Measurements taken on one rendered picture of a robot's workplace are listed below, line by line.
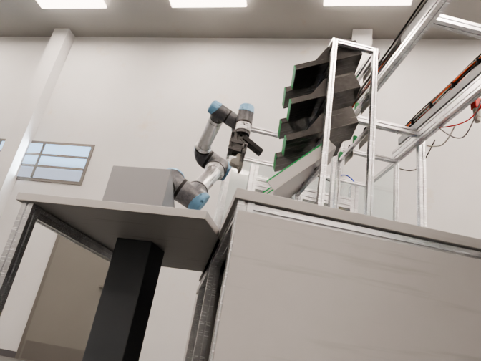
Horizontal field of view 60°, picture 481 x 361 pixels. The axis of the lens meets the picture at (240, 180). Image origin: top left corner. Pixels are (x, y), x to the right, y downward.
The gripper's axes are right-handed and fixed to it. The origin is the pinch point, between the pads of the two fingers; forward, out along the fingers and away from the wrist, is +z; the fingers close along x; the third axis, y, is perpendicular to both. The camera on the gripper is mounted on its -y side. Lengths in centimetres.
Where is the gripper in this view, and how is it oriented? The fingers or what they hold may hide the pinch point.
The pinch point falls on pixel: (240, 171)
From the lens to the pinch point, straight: 189.2
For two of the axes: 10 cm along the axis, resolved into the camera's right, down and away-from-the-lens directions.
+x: 1.6, -3.7, -9.1
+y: -9.7, -2.1, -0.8
